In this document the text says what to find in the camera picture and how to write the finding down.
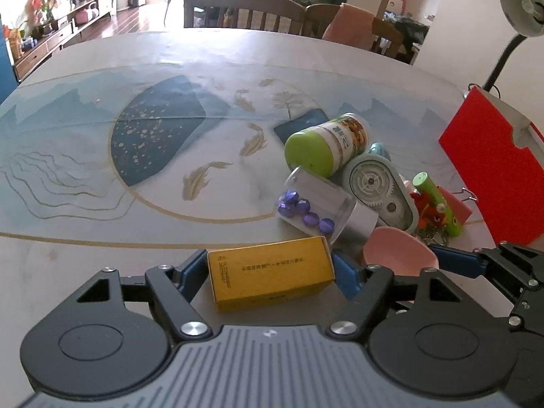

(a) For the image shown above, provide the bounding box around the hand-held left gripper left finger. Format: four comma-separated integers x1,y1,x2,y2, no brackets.
75,250,212,341

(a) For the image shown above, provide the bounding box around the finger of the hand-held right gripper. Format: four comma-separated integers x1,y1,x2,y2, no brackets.
428,241,544,336

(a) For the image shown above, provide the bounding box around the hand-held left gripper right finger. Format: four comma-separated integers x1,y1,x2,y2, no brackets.
327,252,468,343

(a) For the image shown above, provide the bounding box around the pink bowl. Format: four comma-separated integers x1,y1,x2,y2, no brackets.
362,226,439,277

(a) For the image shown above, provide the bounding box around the yellow cardboard box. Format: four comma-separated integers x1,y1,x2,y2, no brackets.
207,236,336,313

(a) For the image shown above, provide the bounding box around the grey correction tape dispenser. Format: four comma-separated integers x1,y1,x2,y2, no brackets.
342,153,419,233

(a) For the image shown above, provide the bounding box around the red cardboard box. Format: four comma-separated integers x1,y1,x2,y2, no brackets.
439,87,544,247

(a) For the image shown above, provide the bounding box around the pink binder clip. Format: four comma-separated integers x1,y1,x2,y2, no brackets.
438,187,473,224

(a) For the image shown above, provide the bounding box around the clear jar with purple gems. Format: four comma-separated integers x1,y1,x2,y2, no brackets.
277,166,379,245

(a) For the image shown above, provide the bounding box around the green toy tube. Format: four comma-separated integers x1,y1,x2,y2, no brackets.
411,172,464,236

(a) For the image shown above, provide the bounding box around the green lid plastic bottle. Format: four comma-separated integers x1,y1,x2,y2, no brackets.
284,113,370,178

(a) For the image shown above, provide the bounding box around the teal pencil sharpener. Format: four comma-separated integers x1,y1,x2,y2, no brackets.
368,142,392,162

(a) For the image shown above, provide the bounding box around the brown wooden chair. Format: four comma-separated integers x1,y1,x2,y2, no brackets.
304,3,404,58

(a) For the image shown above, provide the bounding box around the pink cloth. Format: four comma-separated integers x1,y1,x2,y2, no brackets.
322,3,379,49

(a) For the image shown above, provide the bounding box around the grey desk lamp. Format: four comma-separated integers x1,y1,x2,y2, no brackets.
482,0,544,92

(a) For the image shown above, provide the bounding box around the wooden media cabinet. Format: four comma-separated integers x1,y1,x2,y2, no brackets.
13,0,115,81

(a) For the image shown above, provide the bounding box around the dark wooden chair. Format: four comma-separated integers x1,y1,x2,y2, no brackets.
184,0,307,37

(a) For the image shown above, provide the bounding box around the red toy keychain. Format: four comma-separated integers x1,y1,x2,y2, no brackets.
410,191,453,245

